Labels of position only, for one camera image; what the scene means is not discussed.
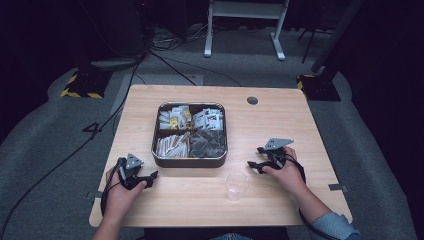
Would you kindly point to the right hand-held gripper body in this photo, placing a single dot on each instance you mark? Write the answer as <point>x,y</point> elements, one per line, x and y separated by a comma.
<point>276,156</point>

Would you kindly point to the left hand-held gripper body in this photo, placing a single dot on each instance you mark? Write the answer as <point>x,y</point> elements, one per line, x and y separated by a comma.
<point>133,161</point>

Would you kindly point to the dark metal compartment tray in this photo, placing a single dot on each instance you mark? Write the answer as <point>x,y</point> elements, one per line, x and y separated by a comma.
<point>186,162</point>

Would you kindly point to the person's right hand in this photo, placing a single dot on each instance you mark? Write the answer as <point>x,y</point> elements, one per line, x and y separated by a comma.
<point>290,175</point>

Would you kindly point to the person's left hand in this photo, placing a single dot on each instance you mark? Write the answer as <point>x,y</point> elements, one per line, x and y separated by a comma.
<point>118,200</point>

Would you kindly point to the clear plastic cup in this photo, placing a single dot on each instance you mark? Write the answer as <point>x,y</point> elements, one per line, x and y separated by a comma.
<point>236,186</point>

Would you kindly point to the pile of brown white sticks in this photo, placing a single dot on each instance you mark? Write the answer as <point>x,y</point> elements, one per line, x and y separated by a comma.
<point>172,146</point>

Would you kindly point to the grey table grommet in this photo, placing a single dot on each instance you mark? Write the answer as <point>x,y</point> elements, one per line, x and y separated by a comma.
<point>252,100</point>

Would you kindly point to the pile of dark grey sachets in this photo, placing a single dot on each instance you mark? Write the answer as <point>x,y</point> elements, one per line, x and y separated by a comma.
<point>208,144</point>

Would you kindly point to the pile of white yellow packets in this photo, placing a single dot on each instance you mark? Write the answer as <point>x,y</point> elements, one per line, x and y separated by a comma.
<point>174,117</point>

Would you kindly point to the pile of white red packets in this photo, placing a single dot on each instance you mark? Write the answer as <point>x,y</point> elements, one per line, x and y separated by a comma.
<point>208,118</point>

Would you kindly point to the grey tape piece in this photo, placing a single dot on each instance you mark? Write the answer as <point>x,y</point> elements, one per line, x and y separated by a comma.
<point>338,187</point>

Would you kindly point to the black stand with striped base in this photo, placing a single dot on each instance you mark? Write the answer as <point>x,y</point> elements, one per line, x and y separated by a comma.
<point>87,83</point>
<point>320,88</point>

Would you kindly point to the grey flat stand base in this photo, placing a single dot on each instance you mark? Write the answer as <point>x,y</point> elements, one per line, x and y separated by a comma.
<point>113,63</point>

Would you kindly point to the black tripod legs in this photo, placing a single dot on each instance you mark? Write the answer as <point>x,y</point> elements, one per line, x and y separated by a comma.
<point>309,43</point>

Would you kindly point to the grey slanted pole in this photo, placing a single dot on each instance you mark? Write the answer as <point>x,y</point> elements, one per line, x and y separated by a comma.
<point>336,33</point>

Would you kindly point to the white metal stand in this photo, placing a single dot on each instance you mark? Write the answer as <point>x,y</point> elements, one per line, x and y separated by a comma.
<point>245,10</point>

